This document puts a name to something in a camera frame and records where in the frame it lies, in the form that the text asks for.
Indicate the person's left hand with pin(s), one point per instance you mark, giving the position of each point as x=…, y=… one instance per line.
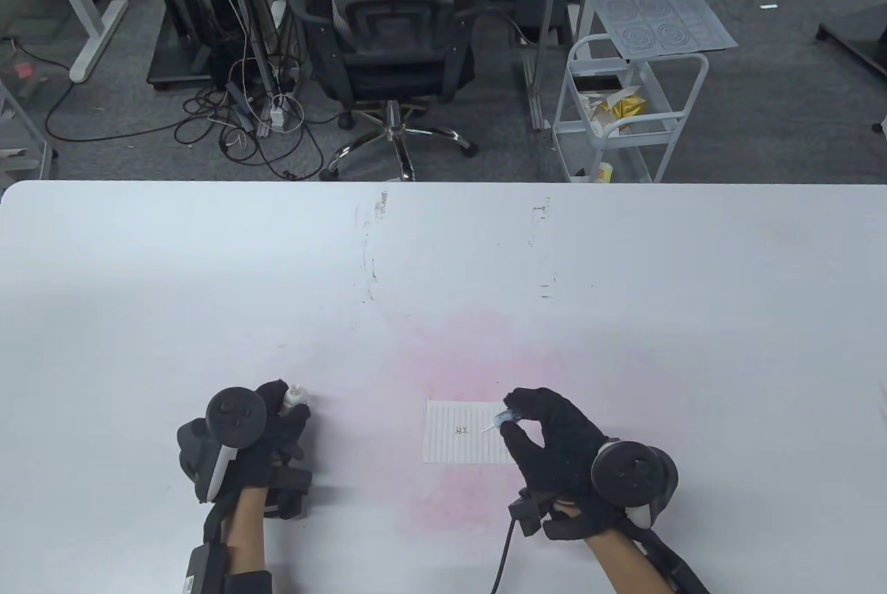
x=284, y=438

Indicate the person's right hand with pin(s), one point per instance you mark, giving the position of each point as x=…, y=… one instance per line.
x=561, y=441

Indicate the white correction fluid bottle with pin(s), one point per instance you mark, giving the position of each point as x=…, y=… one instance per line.
x=291, y=400

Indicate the clear blue brush cap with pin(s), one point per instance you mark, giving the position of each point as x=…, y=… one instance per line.
x=509, y=417

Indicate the lined paper with black text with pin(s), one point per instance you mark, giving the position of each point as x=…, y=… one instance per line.
x=457, y=448

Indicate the person's left forearm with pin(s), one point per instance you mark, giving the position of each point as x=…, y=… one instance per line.
x=246, y=531

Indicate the person's right forearm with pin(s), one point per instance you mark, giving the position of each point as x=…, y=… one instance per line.
x=624, y=566

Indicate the black and white controller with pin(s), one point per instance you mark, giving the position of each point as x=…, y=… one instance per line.
x=235, y=417
x=630, y=473

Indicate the black wrist pack with label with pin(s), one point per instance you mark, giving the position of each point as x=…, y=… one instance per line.
x=204, y=570

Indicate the white rolling cart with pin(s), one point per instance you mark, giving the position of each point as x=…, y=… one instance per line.
x=575, y=157

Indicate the white power strip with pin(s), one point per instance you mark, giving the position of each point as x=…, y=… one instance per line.
x=277, y=114

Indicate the yellow packet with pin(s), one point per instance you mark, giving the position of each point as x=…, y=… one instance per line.
x=627, y=107

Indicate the grey metal rack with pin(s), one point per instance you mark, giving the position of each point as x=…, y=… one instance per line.
x=47, y=154

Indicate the black mesh office chair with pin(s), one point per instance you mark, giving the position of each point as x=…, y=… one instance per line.
x=388, y=60

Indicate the black rolling base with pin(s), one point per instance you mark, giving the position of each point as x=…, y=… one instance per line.
x=177, y=60

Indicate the black box on floor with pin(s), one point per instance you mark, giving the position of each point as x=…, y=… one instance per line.
x=533, y=5

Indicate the black desk with white leg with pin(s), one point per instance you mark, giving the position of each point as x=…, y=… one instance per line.
x=97, y=39

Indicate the grey sheet with circle patterns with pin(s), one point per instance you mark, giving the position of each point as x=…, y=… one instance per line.
x=658, y=5

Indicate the small red object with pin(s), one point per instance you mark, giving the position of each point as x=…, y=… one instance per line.
x=24, y=69

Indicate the black floor platform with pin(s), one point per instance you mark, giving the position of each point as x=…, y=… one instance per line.
x=859, y=36

